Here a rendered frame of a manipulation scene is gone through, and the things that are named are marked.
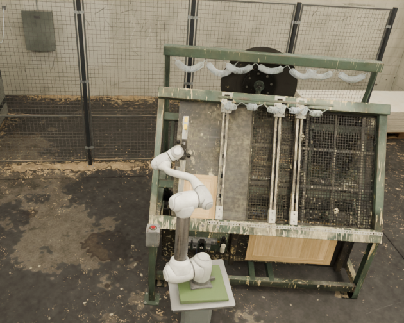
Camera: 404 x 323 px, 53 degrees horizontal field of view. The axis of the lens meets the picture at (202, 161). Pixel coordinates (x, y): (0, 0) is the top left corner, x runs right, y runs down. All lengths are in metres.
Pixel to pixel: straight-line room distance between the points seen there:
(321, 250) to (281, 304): 0.70
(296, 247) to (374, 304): 1.02
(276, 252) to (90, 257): 2.01
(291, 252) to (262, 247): 0.32
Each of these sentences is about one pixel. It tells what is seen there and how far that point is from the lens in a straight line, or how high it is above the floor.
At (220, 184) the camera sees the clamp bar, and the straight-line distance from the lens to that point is 3.82.
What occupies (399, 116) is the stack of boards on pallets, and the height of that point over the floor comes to 0.47.
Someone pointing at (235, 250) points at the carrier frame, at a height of 0.41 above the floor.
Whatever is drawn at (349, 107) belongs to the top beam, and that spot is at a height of 1.88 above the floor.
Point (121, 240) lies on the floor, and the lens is 4.93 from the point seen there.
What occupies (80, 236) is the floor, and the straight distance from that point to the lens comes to 5.04.
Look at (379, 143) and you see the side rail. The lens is 4.23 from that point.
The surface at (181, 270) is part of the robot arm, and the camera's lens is 3.16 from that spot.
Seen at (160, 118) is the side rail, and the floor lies 1.65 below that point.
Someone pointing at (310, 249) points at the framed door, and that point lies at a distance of 4.45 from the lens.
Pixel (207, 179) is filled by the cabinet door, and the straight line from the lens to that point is 3.83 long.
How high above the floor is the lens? 3.32
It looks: 31 degrees down
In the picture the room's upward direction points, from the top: 5 degrees clockwise
